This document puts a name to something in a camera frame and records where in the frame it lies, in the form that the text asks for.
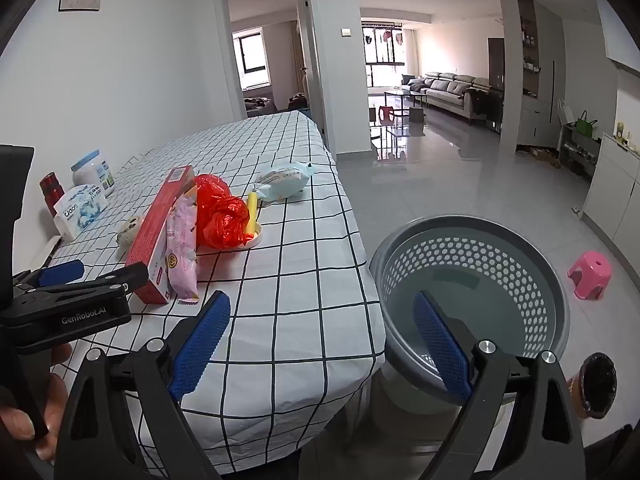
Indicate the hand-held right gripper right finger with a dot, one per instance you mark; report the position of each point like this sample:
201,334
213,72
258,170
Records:
440,345

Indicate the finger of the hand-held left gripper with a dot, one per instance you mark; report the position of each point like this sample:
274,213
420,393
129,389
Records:
120,277
62,272

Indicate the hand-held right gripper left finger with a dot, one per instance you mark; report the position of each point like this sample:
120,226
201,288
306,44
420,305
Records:
200,345

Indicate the beige plush ball toy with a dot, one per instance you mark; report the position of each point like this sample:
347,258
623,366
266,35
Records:
131,230

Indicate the red cardboard box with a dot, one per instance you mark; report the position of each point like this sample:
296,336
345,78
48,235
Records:
155,230

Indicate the pink snack packet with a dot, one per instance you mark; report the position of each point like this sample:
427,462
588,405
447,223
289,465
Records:
182,250

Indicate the grey perforated plastic basket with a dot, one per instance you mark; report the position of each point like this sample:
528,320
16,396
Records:
505,280

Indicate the white round plastic lid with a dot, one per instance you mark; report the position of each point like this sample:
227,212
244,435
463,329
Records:
254,241

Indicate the red plastic bag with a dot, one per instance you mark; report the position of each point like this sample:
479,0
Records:
222,220

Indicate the person's left hand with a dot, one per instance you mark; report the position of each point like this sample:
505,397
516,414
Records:
55,410

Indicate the white blue tissue pack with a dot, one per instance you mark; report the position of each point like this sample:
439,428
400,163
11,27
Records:
80,212

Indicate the red thermos bottle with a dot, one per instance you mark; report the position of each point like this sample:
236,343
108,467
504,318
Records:
51,192

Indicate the white jar with blue lid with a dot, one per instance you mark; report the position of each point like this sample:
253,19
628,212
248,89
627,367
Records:
92,170

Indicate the black white checked tablecloth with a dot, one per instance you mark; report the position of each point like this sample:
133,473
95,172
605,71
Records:
300,270

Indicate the yellow toy tub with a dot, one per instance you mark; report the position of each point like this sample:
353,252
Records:
253,212

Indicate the brown round cup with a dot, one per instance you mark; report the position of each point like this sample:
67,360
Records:
597,385

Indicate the pink plastic stool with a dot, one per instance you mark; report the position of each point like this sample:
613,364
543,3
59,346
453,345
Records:
590,275

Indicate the light blue wet wipes pack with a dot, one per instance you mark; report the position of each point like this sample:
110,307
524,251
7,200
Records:
280,182

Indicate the shoe rack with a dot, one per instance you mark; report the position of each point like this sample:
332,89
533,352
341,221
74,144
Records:
575,152

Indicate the white cabinet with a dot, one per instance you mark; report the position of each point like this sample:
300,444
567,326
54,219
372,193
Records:
612,185

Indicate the small red stool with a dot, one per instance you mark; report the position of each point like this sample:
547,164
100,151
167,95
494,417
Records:
386,115

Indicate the dark jacket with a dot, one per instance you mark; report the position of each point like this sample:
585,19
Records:
482,102

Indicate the glass coffee table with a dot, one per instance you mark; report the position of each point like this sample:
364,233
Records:
402,95

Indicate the grey sofa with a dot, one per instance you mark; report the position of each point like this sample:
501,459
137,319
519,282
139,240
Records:
450,90

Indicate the bedroom window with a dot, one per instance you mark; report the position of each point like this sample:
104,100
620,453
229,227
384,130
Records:
255,60

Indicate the green bag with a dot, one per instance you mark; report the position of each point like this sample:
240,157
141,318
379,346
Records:
585,125

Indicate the white door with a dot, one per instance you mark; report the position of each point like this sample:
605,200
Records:
307,60

